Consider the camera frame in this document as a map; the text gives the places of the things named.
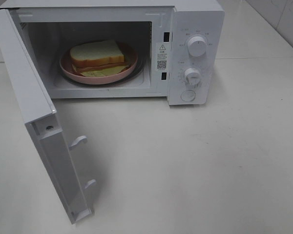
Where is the round white door button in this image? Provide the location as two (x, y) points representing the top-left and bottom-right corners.
(181, 90), (195, 102)

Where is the pink round plate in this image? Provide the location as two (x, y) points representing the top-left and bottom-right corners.
(59, 43), (138, 85)

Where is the white bread sandwich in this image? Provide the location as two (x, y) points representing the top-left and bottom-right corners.
(69, 40), (131, 77)

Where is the white microwave door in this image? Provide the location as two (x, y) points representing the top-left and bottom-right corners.
(0, 9), (93, 223)

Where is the glass microwave turntable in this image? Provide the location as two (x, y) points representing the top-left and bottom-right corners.
(62, 58), (144, 82)

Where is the lower white timer knob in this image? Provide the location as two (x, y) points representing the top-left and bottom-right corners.
(184, 68), (202, 86)

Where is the white warning label sticker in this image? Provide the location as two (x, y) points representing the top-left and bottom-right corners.
(155, 42), (171, 72)

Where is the white microwave oven body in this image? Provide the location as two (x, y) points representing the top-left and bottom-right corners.
(0, 0), (225, 105)

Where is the upper white power knob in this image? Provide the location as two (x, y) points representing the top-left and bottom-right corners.
(187, 35), (207, 57)

